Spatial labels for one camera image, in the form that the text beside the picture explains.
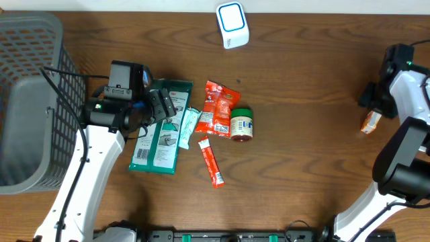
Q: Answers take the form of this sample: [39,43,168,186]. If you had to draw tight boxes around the small orange box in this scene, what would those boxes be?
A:
[361,111,382,134]

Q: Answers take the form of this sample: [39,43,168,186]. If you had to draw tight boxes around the light green wipes pack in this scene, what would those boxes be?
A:
[179,108,202,149]

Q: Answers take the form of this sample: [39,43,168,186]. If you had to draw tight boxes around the red snack bag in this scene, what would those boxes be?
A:
[195,81,241,138]

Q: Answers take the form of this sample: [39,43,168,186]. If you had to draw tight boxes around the green lid jar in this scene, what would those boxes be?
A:
[230,108,253,142]

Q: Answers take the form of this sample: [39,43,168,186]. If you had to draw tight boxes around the red stick sachet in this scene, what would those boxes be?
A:
[198,136,225,188]

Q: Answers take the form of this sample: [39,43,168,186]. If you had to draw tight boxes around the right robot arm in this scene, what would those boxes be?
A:
[319,44,429,241]

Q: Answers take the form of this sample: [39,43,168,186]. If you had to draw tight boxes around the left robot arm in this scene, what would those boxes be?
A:
[33,60,177,241]

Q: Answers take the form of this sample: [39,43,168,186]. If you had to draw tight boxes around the white barcode scanner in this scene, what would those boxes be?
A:
[216,1,250,49]

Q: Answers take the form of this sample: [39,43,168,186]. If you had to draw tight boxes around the grey plastic mesh basket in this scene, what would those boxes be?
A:
[1,12,86,194]

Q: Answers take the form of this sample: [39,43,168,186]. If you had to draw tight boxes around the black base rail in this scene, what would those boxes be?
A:
[93,229,397,242]

